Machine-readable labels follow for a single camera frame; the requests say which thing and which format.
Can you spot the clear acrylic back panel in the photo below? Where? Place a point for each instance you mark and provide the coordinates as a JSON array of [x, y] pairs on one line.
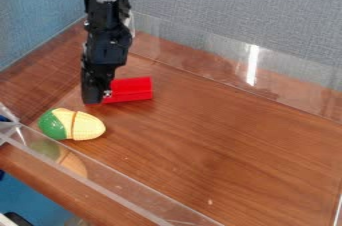
[[295, 81]]

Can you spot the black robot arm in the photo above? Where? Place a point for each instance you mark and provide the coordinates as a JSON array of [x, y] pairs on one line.
[[105, 12]]

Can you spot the clear acrylic left bracket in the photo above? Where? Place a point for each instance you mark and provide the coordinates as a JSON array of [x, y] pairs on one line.
[[10, 127]]

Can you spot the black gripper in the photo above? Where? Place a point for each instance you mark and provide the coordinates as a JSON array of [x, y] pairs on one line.
[[106, 51]]

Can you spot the red rectangular block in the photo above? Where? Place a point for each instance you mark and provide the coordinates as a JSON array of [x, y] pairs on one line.
[[130, 89]]

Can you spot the clear acrylic front panel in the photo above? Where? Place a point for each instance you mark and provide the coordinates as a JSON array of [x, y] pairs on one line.
[[98, 192]]

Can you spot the clear acrylic panel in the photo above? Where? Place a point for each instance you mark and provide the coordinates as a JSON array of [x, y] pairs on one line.
[[98, 192], [295, 81]]

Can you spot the green and yellow toy corn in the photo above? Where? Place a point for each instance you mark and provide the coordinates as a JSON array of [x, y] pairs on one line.
[[65, 124]]

